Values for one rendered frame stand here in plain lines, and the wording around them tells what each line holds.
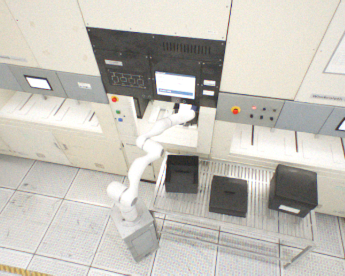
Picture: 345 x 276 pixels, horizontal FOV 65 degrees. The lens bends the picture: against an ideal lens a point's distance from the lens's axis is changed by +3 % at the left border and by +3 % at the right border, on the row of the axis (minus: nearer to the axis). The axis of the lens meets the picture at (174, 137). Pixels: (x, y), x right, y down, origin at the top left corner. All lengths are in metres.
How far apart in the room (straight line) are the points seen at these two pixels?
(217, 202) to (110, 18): 1.50
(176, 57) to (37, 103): 1.88
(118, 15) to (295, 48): 1.03
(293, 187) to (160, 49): 1.38
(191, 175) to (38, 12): 1.63
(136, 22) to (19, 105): 1.92
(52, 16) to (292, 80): 1.56
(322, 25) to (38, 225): 3.09
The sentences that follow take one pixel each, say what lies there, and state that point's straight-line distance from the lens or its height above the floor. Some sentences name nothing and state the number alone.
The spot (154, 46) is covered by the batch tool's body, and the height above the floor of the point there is 1.87.
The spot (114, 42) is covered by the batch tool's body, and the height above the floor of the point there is 1.86.
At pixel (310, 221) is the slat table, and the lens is 2.44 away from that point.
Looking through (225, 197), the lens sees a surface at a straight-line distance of 2.21.
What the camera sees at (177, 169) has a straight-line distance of 2.40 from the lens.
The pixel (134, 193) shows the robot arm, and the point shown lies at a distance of 1.87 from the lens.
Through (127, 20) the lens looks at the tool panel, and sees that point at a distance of 1.75.
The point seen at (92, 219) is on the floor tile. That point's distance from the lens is 3.19.
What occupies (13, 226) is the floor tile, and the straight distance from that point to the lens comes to 3.51.
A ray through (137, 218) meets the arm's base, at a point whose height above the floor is 0.77.
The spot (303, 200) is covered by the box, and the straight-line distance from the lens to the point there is 2.19.
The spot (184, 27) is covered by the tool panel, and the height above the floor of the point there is 2.01.
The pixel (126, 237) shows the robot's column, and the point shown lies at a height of 0.76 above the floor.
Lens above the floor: 2.83
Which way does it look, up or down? 52 degrees down
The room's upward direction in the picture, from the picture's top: 2 degrees counter-clockwise
